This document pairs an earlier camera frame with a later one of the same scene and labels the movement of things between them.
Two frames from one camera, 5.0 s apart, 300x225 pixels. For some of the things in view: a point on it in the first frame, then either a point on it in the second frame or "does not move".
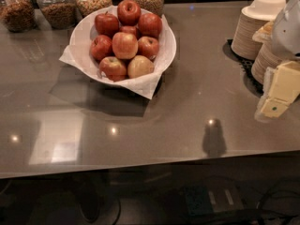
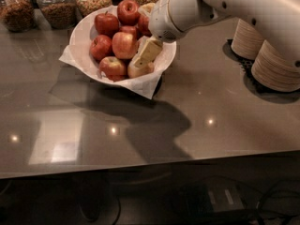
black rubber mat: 249,82 does not move
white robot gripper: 288,35 -> 161,22
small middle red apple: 128,29 does not move
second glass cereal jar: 57,5 does not move
